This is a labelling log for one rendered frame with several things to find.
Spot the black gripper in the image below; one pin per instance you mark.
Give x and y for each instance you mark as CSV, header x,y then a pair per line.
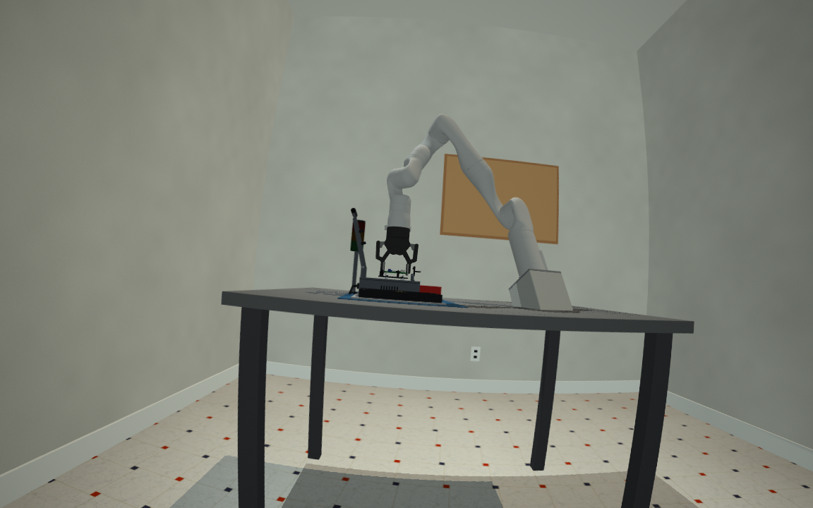
x,y
397,242

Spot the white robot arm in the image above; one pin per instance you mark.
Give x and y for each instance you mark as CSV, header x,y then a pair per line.
x,y
514,215

